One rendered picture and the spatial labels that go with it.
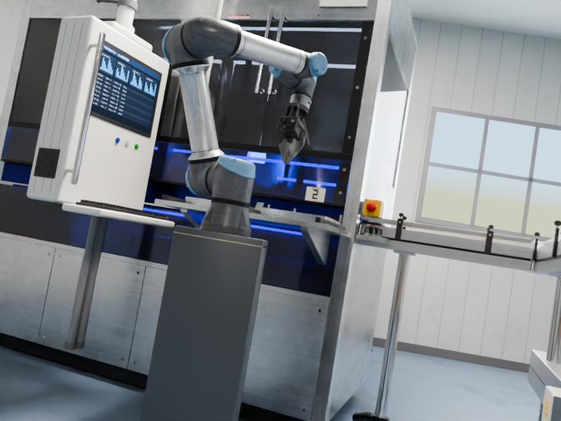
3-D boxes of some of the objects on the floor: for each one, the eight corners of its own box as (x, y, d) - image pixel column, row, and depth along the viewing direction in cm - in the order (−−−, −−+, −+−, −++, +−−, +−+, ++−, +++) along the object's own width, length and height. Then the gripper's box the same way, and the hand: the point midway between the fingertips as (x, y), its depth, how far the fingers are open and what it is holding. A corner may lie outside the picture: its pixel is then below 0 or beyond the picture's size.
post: (310, 439, 217) (386, -39, 230) (325, 443, 215) (400, -39, 228) (306, 444, 211) (385, -47, 224) (320, 448, 209) (398, -48, 222)
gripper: (281, 101, 183) (266, 154, 177) (305, 101, 180) (290, 154, 173) (290, 114, 191) (276, 165, 184) (313, 114, 187) (299, 167, 180)
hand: (287, 161), depth 181 cm, fingers closed
